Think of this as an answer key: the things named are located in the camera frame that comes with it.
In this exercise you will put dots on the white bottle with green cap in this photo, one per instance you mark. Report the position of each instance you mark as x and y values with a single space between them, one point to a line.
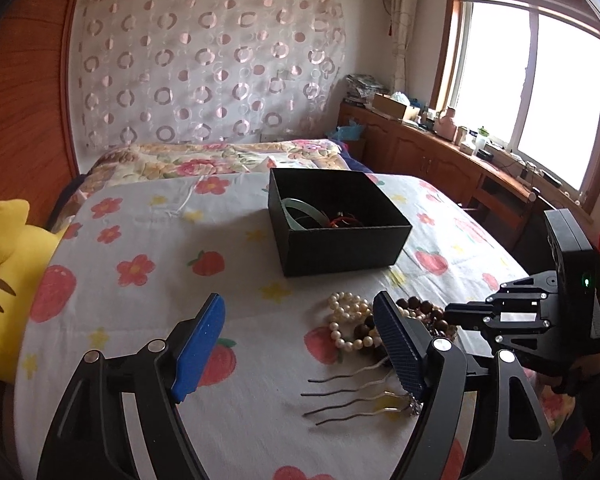
481 142

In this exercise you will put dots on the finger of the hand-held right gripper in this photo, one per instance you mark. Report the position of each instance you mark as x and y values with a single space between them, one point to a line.
510 292
522 347

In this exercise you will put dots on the sheer curtain with circles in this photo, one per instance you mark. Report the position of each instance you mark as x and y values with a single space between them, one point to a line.
205 60

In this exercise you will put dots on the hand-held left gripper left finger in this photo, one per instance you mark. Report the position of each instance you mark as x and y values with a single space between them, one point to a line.
200 345

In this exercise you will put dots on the black cardboard box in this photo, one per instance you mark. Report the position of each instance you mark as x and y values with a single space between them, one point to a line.
345 255

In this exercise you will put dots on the pink container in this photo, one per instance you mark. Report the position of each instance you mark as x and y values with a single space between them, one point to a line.
445 125

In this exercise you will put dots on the wooden wardrobe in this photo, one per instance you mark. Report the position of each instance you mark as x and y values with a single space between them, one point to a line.
25 85

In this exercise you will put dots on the pale window curtain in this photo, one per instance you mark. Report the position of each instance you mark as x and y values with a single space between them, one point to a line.
404 35

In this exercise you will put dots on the metal hair comb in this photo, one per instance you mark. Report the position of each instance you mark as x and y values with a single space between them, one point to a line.
340 391

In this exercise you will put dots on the floral quilt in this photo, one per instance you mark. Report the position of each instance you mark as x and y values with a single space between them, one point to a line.
180 160

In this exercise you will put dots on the white strawberry print bedsheet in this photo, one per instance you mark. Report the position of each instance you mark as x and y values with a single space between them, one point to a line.
180 240

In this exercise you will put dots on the stack of magazines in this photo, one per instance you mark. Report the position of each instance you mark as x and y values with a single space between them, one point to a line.
360 87

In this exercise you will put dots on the green jade bangle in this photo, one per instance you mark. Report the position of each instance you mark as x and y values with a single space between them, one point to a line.
286 211

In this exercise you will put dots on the yellow plush toy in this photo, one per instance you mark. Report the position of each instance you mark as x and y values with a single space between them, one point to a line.
7 260

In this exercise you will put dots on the wooden cabinet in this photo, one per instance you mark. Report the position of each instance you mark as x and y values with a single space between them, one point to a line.
430 155

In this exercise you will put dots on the person's right hand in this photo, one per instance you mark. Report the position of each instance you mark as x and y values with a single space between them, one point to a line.
597 360

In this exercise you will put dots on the blue plastic bag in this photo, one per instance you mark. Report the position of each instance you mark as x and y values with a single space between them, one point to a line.
345 132

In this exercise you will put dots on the wooden framed window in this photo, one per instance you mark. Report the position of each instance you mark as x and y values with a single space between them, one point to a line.
560 85

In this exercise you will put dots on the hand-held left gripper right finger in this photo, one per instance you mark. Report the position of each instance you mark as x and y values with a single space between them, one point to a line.
397 347

